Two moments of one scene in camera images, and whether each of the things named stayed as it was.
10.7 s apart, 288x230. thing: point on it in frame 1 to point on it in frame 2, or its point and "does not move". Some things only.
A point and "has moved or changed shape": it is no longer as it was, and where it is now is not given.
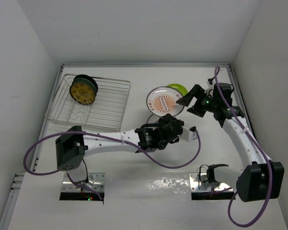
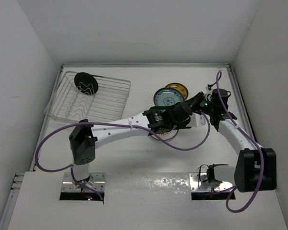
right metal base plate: (198, 181) does not move
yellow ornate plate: (82, 93) to (180, 87)
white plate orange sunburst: (162, 100) has moved or changed shape
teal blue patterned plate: (86, 81) to (168, 96)
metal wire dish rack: (106, 113) does not move
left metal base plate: (96, 182) does not move
